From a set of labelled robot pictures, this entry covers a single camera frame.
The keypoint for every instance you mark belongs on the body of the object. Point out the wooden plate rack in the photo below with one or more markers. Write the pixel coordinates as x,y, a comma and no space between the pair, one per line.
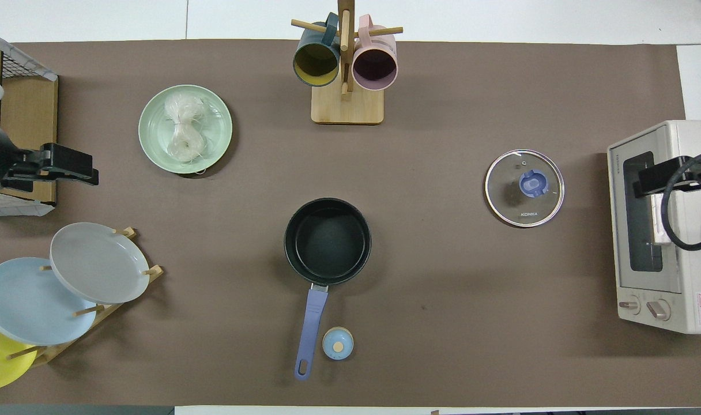
155,271

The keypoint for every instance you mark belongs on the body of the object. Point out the light blue plate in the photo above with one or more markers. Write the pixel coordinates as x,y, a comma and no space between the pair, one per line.
27,305

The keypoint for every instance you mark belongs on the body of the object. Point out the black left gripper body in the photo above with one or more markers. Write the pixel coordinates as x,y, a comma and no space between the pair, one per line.
56,161

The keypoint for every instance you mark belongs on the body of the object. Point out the glass lid with blue knob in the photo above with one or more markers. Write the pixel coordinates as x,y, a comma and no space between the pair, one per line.
512,202

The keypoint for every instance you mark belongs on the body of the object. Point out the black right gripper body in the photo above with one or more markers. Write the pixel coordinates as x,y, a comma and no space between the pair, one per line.
656,178

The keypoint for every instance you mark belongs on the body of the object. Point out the pale green plate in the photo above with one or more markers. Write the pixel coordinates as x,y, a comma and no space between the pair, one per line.
154,138

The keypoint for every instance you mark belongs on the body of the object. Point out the pink mug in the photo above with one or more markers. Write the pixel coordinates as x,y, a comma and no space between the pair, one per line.
375,66

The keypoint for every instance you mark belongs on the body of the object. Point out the grey plate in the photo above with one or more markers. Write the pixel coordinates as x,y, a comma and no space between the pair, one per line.
97,262

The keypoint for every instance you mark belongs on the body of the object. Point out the patterned grey white cloth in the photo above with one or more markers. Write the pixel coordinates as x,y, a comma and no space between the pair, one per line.
16,55

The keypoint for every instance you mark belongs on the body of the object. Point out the dark teal mug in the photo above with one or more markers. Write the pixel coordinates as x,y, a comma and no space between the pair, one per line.
316,63

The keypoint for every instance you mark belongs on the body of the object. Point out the wooden mug tree stand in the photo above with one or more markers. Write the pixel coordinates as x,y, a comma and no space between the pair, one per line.
347,109

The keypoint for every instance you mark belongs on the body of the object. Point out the beige toaster oven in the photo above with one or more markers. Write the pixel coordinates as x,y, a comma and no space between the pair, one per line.
690,271

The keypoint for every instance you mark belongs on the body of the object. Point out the translucent white vermicelli bundle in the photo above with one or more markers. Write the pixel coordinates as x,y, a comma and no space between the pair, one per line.
183,144

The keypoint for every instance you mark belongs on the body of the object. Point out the brown table mat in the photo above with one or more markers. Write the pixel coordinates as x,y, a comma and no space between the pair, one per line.
443,288

